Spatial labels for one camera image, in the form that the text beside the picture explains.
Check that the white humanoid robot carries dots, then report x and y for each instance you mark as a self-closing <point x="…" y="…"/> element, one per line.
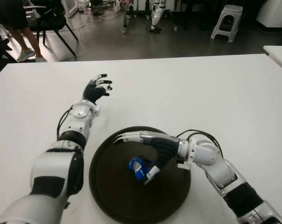
<point x="156" y="15"/>

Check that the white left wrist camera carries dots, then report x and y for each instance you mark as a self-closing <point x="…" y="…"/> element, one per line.
<point x="97" y="110"/>

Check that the white plastic stool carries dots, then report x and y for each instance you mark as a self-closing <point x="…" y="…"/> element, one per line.
<point x="227" y="21"/>

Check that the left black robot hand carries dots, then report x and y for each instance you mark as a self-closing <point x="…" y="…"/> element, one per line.
<point x="91" y="92"/>

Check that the black wheeled gantry frame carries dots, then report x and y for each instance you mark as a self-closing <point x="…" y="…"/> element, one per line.
<point x="125" y="19"/>

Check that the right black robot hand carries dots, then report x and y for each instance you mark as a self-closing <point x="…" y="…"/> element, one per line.
<point x="165" y="147"/>

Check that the round dark brown tray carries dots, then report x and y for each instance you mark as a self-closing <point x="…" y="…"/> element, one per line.
<point x="122" y="193"/>

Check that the person in black shorts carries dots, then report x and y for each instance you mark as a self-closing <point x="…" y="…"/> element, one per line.
<point x="10" y="11"/>

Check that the blue Oreo cookie packet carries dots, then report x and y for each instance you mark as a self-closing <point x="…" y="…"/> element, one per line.
<point x="138" y="166"/>

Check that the white cabinet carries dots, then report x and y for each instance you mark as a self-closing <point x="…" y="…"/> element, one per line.
<point x="273" y="14"/>

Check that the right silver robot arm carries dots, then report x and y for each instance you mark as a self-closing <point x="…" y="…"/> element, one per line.
<point x="208" y="154"/>

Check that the black chair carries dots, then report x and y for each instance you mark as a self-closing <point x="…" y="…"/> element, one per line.
<point x="47" y="23"/>

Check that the white framed panel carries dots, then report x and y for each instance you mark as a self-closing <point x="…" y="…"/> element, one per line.
<point x="70" y="10"/>

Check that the white side table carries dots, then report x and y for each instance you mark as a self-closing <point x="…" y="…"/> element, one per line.
<point x="279" y="54"/>

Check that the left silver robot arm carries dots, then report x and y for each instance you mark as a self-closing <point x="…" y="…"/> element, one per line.
<point x="50" y="163"/>

